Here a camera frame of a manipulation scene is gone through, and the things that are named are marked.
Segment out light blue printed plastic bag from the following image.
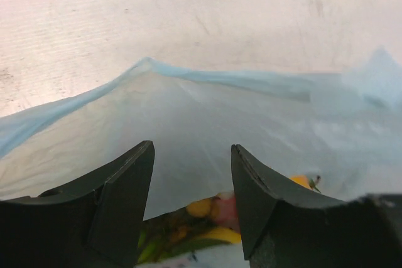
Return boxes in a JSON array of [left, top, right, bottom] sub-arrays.
[[0, 46, 402, 268]]

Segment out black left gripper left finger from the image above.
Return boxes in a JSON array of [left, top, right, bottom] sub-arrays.
[[1, 141, 155, 267]]

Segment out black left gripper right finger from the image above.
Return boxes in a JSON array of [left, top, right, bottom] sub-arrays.
[[231, 144, 401, 267]]

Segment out orange peach fruit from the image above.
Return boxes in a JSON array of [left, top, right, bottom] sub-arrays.
[[290, 175, 321, 193]]

